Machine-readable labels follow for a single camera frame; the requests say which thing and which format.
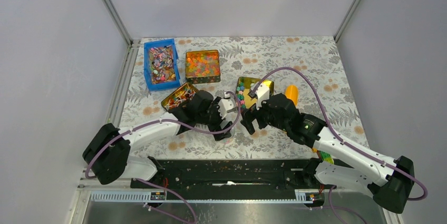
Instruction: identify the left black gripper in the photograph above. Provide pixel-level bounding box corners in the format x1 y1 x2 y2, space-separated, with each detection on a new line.
197 98 233 140

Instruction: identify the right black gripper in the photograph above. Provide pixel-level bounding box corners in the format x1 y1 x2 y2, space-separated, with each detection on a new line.
240 96 289 135

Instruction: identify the orange plastic scoop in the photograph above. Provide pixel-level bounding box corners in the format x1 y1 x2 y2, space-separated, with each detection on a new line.
284 85 299 106

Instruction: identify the white jar lid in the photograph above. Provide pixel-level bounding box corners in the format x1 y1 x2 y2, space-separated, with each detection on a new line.
224 137 234 145

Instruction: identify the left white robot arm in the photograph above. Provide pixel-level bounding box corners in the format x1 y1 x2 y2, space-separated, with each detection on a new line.
82 91 240 188

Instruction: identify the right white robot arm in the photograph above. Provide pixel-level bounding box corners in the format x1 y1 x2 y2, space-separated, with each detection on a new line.
241 94 414 213

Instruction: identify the tin of star candies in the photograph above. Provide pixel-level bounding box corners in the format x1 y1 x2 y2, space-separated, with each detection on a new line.
236 76 274 110

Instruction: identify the tin of lollipops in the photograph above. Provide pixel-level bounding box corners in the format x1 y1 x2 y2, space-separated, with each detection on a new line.
161 82 199 111

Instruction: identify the tin of orange gummies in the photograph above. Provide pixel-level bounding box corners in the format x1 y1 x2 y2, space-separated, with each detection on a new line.
185 50 221 84

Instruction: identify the colourful toy block stack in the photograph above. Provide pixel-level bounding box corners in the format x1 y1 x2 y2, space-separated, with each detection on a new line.
316 150 334 164

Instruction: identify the floral table mat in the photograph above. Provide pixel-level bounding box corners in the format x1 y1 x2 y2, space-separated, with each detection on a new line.
131 36 368 159

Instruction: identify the blue plastic candy bin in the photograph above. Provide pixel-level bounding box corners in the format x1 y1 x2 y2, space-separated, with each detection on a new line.
143 38 180 92

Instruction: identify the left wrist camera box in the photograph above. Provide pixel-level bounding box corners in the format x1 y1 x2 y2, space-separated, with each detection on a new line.
217 99 238 120

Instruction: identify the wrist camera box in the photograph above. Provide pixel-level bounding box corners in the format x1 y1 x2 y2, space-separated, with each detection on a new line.
217 99 238 120
248 81 270 110

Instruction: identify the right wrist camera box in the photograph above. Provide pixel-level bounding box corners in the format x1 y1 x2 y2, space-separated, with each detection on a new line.
248 81 270 110

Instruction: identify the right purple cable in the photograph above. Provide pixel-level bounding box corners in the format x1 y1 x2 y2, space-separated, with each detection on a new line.
248 67 429 224

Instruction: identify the purple cable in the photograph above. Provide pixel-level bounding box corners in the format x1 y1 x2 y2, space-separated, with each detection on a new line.
248 67 429 224
85 91 242 224

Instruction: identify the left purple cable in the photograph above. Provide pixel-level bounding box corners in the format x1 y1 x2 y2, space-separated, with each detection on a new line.
85 91 242 224

